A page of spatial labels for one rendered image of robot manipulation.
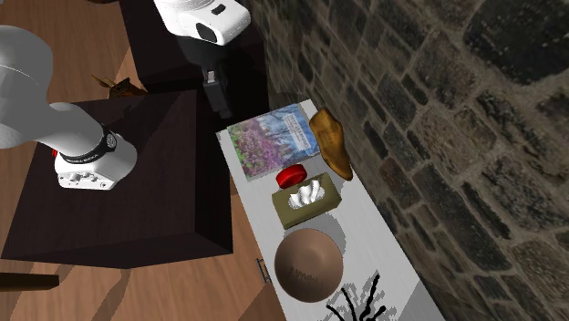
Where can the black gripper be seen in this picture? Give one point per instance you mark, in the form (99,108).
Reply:
(200,53)

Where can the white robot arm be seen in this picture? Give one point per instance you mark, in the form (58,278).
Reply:
(84,142)

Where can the dark brown cabinet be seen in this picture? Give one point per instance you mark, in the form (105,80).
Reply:
(151,49)

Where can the book with flower landscape cover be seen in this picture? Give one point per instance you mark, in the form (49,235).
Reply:
(271,142)

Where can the dark brown robot stand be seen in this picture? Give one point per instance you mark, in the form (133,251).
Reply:
(169,191)

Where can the red round puck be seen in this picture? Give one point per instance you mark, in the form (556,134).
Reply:
(291,175)

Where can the olive green tissue box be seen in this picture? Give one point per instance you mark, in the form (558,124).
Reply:
(322,204)

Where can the brown round bowl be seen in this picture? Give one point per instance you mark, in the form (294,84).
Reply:
(309,266)

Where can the white chest of drawers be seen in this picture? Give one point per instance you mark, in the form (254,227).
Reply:
(378,249)

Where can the black branch ornament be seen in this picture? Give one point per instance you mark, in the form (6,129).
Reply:
(368,302)

